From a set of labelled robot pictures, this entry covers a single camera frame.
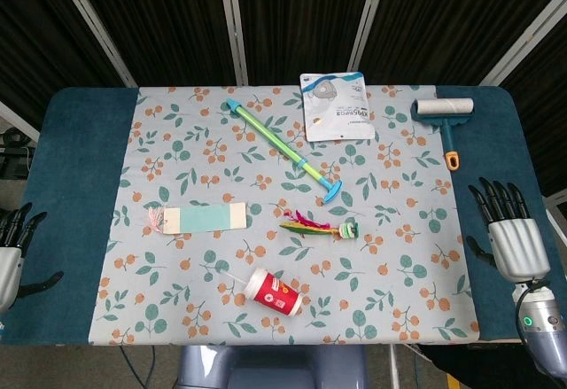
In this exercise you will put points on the blue grey robot torso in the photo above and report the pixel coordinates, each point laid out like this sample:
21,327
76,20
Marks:
270,369

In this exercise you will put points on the black equipment beside table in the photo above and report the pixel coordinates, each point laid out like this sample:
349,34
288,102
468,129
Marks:
13,154

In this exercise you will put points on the dark folding screen white frame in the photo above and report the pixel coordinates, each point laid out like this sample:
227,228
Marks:
305,17

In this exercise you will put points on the clear plastic straw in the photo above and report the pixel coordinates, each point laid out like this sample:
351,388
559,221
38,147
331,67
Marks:
235,278

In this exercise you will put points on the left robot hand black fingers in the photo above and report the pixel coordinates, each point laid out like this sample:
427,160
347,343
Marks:
11,269

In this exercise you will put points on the red paper cup white lid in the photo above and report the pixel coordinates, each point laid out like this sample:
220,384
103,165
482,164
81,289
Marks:
274,295

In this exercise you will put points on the cream teal bookmark pink tassel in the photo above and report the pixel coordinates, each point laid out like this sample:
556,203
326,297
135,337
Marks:
204,219

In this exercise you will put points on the dark teal table cover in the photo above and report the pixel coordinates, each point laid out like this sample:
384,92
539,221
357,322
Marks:
75,185

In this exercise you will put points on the floral tablecloth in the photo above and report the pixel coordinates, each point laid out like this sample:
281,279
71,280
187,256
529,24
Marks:
186,274

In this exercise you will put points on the white face mask package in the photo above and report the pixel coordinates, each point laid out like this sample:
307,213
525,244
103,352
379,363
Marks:
336,110

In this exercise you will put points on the green blue toy water pump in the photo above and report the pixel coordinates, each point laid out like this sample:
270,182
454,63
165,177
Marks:
274,139

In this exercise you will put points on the colourful feather shuttlecock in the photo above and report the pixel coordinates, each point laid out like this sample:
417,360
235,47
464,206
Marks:
310,228

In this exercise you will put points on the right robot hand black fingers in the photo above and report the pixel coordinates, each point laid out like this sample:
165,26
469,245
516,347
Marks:
518,247

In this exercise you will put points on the teal lint roller orange tip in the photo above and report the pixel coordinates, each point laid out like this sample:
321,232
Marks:
443,107

